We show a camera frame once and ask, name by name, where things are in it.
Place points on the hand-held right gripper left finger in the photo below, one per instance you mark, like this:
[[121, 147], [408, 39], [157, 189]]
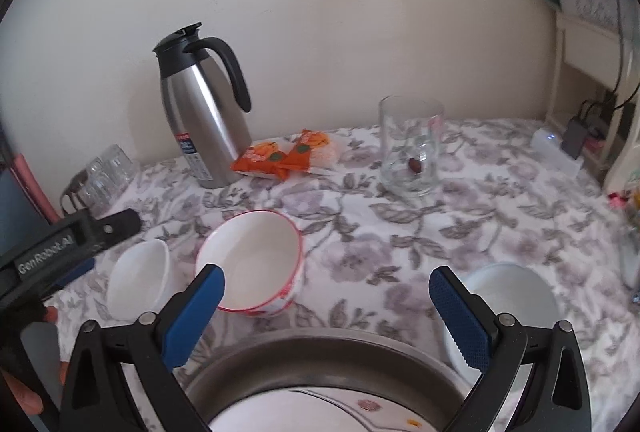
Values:
[[195, 317]]

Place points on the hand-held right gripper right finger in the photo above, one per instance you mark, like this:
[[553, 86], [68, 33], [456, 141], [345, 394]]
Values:
[[460, 317]]

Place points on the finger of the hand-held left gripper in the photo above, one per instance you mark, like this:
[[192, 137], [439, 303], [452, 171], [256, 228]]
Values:
[[75, 272], [120, 224]]

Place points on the small white bowl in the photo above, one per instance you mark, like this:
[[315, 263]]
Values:
[[140, 277]]

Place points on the light blue bowl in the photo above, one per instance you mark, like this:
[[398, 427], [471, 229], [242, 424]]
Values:
[[520, 297]]

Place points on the strawberry print bowl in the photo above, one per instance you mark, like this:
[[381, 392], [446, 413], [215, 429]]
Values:
[[255, 262]]

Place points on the stainless steel plate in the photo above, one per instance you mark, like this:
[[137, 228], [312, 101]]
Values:
[[300, 357]]

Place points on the white plate with black rim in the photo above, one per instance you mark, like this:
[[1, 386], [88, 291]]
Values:
[[325, 412]]

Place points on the person's left hand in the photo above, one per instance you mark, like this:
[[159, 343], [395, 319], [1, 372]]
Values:
[[22, 394]]

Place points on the clear glass tumbler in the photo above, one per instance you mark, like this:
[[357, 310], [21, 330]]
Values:
[[102, 182], [122, 164]]

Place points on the steel thermos jug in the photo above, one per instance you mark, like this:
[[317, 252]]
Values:
[[200, 122]]

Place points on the grey floral tablecloth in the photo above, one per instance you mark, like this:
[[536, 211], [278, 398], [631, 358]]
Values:
[[350, 232]]

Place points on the clear glass mug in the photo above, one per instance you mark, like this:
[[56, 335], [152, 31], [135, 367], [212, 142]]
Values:
[[410, 132]]

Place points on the white power strip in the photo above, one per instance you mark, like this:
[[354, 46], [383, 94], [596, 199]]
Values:
[[545, 144]]

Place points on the black charger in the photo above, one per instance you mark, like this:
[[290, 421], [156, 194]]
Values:
[[575, 132]]

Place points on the cream wooden shelf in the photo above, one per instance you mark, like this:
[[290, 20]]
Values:
[[575, 52]]

